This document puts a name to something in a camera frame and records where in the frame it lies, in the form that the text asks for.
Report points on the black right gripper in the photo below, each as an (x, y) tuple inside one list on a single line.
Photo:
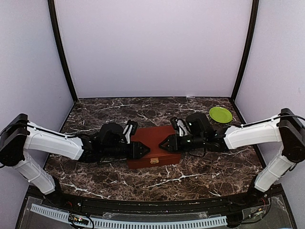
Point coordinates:
[(174, 144)]

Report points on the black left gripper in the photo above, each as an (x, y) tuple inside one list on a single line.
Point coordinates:
[(136, 149)]

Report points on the red wooden jewelry box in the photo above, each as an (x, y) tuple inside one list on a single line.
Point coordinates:
[(152, 137)]

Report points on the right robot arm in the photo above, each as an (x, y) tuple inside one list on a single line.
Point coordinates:
[(196, 132)]

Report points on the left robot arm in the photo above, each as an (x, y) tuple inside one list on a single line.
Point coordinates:
[(21, 135)]

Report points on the green plate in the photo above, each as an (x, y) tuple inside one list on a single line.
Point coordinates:
[(220, 115)]

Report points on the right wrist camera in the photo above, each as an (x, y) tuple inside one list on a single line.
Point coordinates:
[(180, 126)]

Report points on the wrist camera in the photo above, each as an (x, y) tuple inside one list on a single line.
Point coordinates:
[(180, 126), (129, 131)]

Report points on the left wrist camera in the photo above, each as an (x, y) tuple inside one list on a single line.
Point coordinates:
[(129, 131)]

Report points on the white slotted cable duct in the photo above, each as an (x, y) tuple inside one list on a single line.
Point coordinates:
[(128, 221)]

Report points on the black front table rail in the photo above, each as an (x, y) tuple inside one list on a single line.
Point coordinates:
[(229, 205)]

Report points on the right black frame post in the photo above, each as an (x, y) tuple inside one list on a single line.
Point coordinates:
[(246, 51)]

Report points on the black frame post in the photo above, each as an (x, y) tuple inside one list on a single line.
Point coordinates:
[(246, 51), (60, 49)]

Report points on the left black frame post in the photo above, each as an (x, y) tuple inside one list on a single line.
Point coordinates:
[(60, 49)]

